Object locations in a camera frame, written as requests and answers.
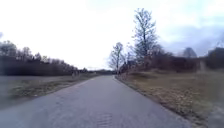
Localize grey asphalt path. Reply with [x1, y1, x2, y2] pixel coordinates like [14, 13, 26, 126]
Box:
[0, 74, 198, 128]

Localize row of dark trees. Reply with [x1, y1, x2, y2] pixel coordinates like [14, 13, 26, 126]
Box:
[0, 39, 114, 77]

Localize dry grass field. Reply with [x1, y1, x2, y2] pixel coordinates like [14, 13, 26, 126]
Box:
[113, 68, 224, 128]

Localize bare trees and bushes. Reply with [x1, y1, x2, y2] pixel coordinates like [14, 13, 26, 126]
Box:
[118, 43, 224, 74]

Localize grass verge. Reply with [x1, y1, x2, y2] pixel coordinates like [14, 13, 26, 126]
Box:
[0, 73, 101, 109]

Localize small bare tree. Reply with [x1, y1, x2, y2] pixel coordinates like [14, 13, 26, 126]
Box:
[108, 41, 126, 76]

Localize tall bare tree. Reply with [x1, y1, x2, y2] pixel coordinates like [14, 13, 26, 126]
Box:
[131, 7, 159, 69]

